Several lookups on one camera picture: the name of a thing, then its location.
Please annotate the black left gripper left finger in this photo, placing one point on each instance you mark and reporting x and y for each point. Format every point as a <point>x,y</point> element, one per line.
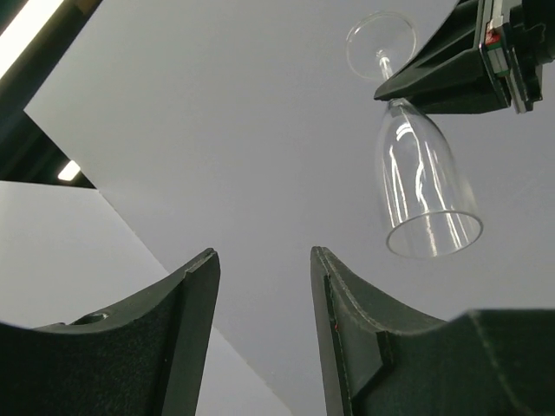
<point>144,355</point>

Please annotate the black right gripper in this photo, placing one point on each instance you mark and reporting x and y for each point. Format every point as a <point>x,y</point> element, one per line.
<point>485,56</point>

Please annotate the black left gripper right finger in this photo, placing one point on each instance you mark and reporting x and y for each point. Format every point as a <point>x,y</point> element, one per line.
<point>354,319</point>

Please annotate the clear wine glass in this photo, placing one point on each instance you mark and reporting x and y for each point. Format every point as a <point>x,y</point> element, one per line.
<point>427,205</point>

